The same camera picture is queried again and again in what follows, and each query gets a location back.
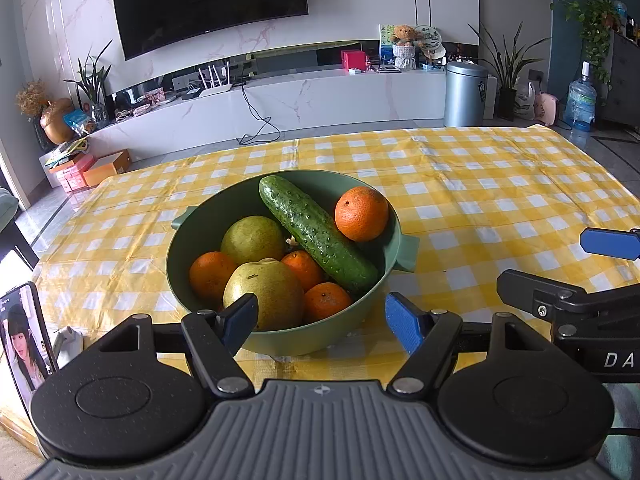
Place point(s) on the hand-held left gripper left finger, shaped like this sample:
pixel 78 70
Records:
pixel 240 320

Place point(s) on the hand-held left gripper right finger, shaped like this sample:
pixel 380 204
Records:
pixel 405 322

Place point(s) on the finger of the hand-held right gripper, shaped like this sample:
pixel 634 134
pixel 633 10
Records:
pixel 607 242
pixel 530 295

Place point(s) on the brown speckled pear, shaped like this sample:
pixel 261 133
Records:
pixel 272 290

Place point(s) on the orange mandarin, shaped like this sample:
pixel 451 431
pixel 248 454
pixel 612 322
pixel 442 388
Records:
pixel 327 302
pixel 361 213
pixel 210 277
pixel 302 270

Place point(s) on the green colander bowl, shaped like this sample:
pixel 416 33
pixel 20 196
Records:
pixel 310 337

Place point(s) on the green yellow pear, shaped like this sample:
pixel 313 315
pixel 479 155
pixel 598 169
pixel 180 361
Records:
pixel 252 240

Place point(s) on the green cucumber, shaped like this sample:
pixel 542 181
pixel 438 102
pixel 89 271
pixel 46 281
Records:
pixel 310 232

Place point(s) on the teal striped fleece cloth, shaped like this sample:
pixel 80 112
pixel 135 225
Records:
pixel 625 410

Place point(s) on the yellow checked tablecloth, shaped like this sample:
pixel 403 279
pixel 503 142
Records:
pixel 500 185

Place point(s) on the blue water jug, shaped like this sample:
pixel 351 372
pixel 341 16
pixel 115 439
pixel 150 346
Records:
pixel 580 102

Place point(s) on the small pink fan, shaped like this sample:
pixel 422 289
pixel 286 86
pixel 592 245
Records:
pixel 546 109

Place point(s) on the white plastic bag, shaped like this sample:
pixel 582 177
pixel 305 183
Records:
pixel 524 102

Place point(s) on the dark grey cabinet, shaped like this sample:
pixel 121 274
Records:
pixel 622 80

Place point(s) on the potted snake plant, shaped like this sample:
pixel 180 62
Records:
pixel 506 105

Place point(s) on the orange cardboard box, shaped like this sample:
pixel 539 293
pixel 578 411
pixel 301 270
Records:
pixel 107 167

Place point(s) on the silver trash can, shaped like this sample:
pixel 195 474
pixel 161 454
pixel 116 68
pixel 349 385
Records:
pixel 465 95

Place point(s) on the smartphone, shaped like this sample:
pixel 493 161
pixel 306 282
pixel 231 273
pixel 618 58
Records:
pixel 25 345

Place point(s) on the pink boxes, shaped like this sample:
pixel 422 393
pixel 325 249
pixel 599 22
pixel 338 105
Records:
pixel 75 175

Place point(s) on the trailing pothos plant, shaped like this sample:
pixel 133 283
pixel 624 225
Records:
pixel 595 15

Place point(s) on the light green cushioned chair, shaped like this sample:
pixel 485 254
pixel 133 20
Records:
pixel 22 247

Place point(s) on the black set-top box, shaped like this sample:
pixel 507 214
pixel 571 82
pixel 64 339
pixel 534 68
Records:
pixel 192 95

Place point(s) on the white router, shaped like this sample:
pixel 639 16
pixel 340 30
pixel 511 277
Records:
pixel 215 91

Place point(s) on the white marble tv console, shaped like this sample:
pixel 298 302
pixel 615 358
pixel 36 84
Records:
pixel 325 100

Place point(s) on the pink photo card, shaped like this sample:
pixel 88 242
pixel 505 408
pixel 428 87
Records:
pixel 155 96

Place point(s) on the yellow green paper stack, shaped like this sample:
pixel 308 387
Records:
pixel 67 152

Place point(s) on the plant in glass vase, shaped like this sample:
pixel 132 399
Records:
pixel 97 112

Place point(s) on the blue snack packet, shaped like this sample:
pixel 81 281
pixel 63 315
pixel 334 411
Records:
pixel 77 121

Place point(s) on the red box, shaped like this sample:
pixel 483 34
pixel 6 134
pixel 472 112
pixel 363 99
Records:
pixel 352 59

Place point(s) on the round hand fan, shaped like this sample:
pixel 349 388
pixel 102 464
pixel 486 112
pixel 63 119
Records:
pixel 430 40

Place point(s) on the gold vase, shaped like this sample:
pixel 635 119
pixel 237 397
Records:
pixel 56 122

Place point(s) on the standing picture card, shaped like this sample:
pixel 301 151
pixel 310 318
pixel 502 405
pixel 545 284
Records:
pixel 385 40

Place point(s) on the teddy bear in basket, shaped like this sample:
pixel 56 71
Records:
pixel 402 34

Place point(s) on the dried flowers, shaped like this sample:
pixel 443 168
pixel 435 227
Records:
pixel 32 97

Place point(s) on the black curved television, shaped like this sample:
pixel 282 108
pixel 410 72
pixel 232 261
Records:
pixel 200 5

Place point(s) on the dark wall socket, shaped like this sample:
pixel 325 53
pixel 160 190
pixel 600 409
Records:
pixel 536 75

